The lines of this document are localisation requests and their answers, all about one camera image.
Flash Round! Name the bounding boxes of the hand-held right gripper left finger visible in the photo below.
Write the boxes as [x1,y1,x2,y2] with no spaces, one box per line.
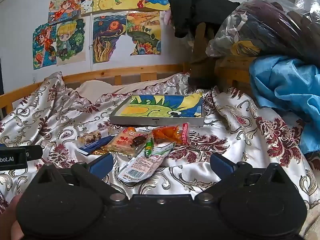
[31,152,127,204]

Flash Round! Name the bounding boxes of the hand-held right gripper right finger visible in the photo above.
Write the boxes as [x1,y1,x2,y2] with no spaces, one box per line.
[195,152,288,204]

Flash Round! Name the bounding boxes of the blue and white snack packet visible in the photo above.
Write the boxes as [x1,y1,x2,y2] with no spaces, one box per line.
[77,135,116,155]

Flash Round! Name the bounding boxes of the pink rice cracker packet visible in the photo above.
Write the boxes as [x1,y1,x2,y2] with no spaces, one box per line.
[105,128,140,155]

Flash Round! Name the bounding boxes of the mixed nut snack packet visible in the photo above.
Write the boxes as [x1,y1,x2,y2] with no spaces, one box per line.
[79,129,103,145]

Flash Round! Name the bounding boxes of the dark date snack packet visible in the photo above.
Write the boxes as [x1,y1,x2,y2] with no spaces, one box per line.
[132,133,150,148]

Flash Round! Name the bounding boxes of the small green snack packet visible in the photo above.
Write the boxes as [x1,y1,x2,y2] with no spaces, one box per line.
[144,137,154,158]

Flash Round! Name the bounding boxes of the orange-red snack packet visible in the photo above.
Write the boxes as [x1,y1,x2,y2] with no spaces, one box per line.
[151,122,192,145]

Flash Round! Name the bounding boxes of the grey tray with painted drawing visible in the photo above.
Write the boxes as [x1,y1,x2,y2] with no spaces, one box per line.
[109,92,206,127]

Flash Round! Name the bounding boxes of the floral satin blanket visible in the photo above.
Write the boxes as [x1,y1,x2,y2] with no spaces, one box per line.
[0,71,320,230]

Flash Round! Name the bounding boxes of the beige pillow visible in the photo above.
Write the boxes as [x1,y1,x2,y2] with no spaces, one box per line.
[76,74,183,103]

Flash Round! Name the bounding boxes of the blue cloth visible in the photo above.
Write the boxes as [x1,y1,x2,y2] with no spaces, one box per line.
[249,55,320,153]

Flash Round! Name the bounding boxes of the brown trousers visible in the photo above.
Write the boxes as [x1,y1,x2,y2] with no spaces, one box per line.
[187,22,220,89]

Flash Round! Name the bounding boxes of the plastic bag of clothes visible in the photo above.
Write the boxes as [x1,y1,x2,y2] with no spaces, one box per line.
[205,0,320,63]

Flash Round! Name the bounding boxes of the black garment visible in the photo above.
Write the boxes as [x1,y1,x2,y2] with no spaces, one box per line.
[168,0,240,39]

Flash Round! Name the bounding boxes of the wooden bed frame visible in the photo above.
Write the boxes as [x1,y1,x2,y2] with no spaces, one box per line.
[0,57,250,120]

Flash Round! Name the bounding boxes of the white wall pipe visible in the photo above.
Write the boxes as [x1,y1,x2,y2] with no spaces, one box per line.
[89,11,94,70]

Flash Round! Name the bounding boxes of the orange-haired girl wall drawing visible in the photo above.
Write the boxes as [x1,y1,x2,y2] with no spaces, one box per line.
[32,24,58,70]

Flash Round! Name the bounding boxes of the dark sea seaweed wall drawing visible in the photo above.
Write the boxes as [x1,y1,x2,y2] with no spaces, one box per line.
[92,14,127,63]

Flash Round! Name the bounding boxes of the blond child wall drawing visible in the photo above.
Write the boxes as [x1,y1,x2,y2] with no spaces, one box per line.
[55,18,87,66]

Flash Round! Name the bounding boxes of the village landscape wall drawing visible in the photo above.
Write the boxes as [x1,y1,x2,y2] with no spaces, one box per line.
[126,10,162,56]

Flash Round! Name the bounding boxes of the swimming girl wall drawing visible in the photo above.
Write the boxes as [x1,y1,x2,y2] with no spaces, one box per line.
[48,0,83,25]

